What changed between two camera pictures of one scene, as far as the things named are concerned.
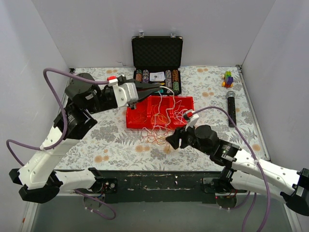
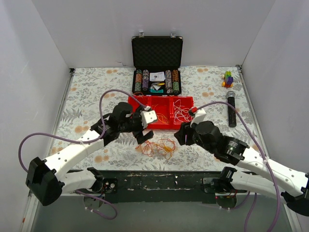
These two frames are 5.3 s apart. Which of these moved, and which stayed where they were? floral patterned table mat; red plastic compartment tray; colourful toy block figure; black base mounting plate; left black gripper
Moved: left black gripper
Stayed: floral patterned table mat; colourful toy block figure; black base mounting plate; red plastic compartment tray
